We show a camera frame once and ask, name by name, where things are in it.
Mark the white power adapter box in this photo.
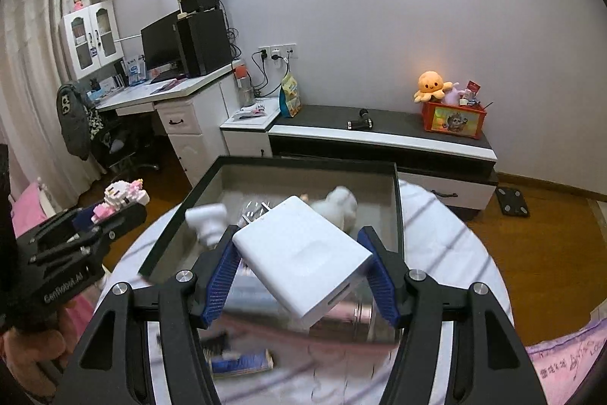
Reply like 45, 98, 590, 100
233, 196, 373, 327

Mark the person's left hand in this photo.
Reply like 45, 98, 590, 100
1, 301, 78, 404

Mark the striped white table cloth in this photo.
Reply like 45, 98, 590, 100
93, 179, 516, 405

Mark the blue small box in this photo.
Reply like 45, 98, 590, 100
208, 350, 275, 377

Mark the black office chair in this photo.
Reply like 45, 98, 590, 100
91, 118, 159, 180

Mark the pink black storage box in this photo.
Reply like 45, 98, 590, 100
138, 154, 406, 345

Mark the white round-head doll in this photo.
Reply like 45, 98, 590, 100
311, 186, 358, 233

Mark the black jacket on chair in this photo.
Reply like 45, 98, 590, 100
55, 82, 104, 161

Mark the black bathroom scale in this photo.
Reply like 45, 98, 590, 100
495, 186, 530, 218

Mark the white desk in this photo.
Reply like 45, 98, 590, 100
97, 60, 244, 185

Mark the beige curtain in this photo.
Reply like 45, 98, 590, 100
1, 0, 100, 208

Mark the orange toy storage box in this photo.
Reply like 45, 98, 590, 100
422, 102, 487, 140

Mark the black computer monitor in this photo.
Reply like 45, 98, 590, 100
141, 11, 183, 71

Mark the white glass-door cabinet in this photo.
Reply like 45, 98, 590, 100
61, 1, 123, 80

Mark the red topped water bottle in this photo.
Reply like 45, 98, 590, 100
234, 65, 255, 107

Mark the orange octopus plush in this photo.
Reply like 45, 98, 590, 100
414, 71, 454, 103

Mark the black computer tower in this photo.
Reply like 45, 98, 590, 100
176, 9, 233, 78

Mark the snack bag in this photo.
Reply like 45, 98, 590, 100
279, 72, 302, 118

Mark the white small camera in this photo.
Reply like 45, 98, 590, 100
184, 203, 228, 248

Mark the white wall power strip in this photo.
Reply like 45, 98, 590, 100
258, 43, 298, 60

